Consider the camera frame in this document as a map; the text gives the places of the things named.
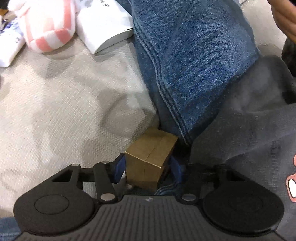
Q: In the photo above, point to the gold brown small box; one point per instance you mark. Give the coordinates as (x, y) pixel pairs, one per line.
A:
(150, 157)

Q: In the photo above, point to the beige sofa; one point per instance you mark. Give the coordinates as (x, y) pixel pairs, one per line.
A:
(57, 104)

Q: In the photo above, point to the person's right hand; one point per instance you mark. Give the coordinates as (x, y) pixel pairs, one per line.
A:
(286, 14)

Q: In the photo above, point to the white black dog plush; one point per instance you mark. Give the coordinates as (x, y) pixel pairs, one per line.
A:
(46, 25)

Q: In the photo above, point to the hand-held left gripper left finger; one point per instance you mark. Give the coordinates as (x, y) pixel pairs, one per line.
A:
(120, 169)

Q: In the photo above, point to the white box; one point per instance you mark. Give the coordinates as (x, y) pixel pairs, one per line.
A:
(101, 27)

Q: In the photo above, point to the white blue printed tube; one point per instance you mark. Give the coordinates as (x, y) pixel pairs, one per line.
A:
(9, 46)

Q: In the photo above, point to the grey printed sweatshirt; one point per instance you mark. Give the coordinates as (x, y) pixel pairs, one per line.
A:
(254, 127)

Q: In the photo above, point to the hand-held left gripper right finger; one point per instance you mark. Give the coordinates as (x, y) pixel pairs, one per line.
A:
(177, 166)

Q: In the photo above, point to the person's left leg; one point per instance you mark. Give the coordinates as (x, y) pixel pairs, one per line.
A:
(7, 226)

